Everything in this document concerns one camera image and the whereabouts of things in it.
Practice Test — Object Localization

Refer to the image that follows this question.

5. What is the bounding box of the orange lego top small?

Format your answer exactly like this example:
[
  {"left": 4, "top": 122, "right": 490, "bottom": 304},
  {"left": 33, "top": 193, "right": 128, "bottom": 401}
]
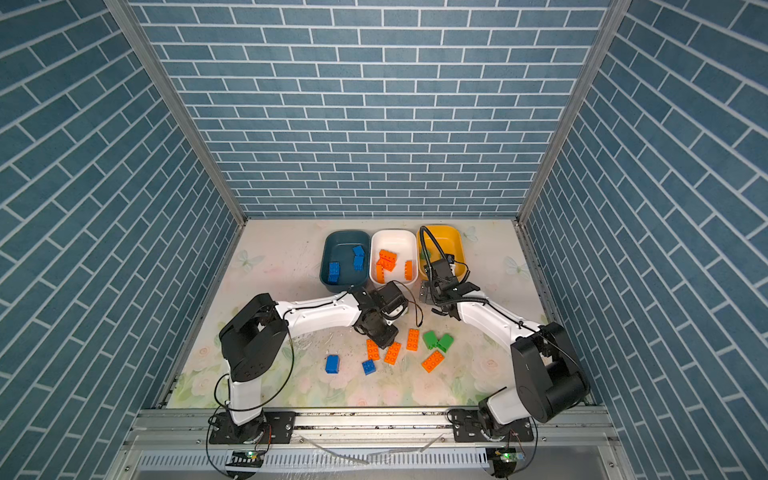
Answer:
[{"left": 376, "top": 263, "right": 385, "bottom": 284}]

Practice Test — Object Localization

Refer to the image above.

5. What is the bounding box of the orange lego long top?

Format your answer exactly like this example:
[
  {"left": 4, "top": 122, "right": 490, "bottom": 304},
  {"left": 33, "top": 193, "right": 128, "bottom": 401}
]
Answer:
[{"left": 404, "top": 260, "right": 414, "bottom": 282}]

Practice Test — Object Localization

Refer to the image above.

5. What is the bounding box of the orange lego horizontal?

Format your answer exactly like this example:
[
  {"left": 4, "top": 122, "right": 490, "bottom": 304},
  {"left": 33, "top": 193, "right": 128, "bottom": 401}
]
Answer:
[{"left": 379, "top": 249, "right": 397, "bottom": 262}]

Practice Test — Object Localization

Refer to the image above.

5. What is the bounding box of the green lego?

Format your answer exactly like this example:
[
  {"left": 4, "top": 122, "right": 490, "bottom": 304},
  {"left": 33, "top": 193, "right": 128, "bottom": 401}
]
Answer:
[
  {"left": 423, "top": 331, "right": 438, "bottom": 350},
  {"left": 436, "top": 334, "right": 454, "bottom": 353}
]

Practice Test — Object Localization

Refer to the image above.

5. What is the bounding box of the small blue lego bottom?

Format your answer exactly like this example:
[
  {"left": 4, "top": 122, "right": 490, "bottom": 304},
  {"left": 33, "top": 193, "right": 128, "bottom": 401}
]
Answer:
[{"left": 362, "top": 359, "right": 376, "bottom": 375}]

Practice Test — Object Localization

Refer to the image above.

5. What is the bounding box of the long blue lego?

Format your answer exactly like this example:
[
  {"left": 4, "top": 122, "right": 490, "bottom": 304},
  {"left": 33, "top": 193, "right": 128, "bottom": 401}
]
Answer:
[{"left": 327, "top": 261, "right": 341, "bottom": 284}]

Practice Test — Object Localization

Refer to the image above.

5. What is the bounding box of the blue lego lone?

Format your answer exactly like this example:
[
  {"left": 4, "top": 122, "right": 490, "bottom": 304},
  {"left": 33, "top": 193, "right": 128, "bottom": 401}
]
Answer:
[{"left": 325, "top": 354, "right": 340, "bottom": 375}]

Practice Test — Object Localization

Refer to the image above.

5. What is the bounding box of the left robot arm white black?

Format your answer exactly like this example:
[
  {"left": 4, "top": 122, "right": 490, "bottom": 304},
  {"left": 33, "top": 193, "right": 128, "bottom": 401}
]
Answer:
[{"left": 219, "top": 281, "right": 409, "bottom": 426}]

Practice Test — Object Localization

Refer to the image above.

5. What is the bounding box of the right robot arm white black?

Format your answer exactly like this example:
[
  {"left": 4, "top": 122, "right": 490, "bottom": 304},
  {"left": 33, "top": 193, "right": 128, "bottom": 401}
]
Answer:
[{"left": 426, "top": 259, "right": 590, "bottom": 431}]

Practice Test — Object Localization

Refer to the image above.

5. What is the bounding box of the yellow plastic bin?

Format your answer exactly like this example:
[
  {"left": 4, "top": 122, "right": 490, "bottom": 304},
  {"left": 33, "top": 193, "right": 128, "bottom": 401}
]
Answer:
[{"left": 417, "top": 225, "right": 467, "bottom": 280}]

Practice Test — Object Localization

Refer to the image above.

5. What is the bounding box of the white plastic bin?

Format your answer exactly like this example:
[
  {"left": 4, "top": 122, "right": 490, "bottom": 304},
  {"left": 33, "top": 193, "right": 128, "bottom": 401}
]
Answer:
[{"left": 369, "top": 229, "right": 418, "bottom": 287}]

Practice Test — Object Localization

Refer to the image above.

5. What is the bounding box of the dark teal plastic bin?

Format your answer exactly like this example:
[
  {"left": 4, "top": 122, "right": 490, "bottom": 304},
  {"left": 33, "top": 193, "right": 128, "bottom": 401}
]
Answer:
[{"left": 320, "top": 230, "right": 371, "bottom": 293}]

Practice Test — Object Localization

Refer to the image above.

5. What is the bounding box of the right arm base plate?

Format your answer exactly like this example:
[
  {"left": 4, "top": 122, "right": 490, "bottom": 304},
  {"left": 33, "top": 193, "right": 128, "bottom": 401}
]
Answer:
[{"left": 446, "top": 408, "right": 534, "bottom": 443}]

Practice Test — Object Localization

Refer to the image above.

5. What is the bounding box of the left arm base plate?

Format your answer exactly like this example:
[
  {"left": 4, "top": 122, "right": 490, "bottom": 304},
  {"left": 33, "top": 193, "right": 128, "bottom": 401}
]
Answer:
[{"left": 208, "top": 411, "right": 296, "bottom": 445}]

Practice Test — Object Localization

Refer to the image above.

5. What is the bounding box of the aluminium front rail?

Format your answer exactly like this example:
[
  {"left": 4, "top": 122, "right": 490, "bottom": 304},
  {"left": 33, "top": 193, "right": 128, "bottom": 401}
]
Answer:
[{"left": 125, "top": 407, "right": 619, "bottom": 449}]

